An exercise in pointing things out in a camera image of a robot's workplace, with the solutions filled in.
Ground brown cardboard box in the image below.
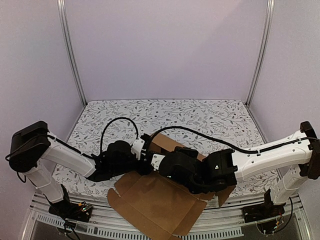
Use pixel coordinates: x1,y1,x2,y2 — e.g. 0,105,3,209
107,134,235,240

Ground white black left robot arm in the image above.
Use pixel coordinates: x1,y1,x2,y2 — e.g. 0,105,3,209
5,120,153,217

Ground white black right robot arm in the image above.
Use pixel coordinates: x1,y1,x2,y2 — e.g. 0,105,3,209
148,121,320,218

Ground floral patterned table mat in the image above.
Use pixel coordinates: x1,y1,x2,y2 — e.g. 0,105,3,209
49,99,286,201

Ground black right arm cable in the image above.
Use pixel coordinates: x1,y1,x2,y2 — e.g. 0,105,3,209
146,126,316,156

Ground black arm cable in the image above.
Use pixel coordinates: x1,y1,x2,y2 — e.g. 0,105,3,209
146,126,316,156
99,117,140,161

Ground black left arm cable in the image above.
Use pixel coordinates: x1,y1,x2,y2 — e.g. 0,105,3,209
99,117,140,161

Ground aluminium front rail base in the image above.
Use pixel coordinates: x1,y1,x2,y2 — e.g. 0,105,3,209
21,193,313,240

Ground aluminium left frame post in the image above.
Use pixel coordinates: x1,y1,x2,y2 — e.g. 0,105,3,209
56,0,88,107

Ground aluminium frame post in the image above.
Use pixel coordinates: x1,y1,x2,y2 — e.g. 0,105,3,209
245,0,275,108
56,0,88,107

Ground aluminium right frame post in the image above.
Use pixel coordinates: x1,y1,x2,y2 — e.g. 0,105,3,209
245,0,275,108

